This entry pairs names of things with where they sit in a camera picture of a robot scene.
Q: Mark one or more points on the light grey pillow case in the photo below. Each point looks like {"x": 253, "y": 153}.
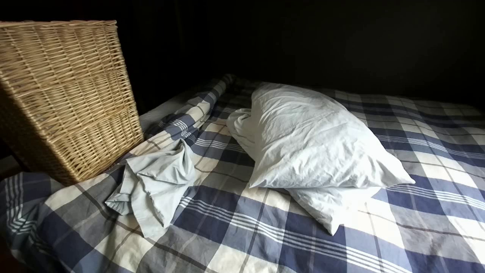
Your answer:
{"x": 156, "y": 182}

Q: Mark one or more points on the large white pillow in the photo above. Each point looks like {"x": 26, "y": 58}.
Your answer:
{"x": 312, "y": 141}

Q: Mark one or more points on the small white pillow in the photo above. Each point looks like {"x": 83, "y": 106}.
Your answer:
{"x": 327, "y": 206}

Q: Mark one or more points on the woven wicker laundry basket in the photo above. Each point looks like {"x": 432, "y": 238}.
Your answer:
{"x": 70, "y": 96}

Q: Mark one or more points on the grey bed sheet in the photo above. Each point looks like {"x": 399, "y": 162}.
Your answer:
{"x": 156, "y": 115}

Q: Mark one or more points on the blue white plaid duvet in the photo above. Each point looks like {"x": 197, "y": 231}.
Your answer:
{"x": 252, "y": 237}

